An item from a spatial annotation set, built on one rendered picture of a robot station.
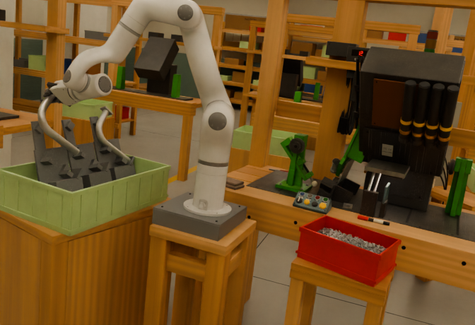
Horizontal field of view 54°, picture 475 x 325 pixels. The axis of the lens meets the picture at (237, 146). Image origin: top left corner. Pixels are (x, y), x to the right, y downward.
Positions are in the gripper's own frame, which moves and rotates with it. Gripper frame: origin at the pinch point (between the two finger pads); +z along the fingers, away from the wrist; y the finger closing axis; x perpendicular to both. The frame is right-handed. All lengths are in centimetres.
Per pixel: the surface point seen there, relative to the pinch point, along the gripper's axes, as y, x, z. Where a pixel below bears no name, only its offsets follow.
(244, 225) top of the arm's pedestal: -69, 19, -61
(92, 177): -37.0, 13.8, 2.2
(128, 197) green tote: -46, 19, -15
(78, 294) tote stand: -54, 60, -4
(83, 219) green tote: -30, 39, -16
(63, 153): -21.5, 12.0, 7.0
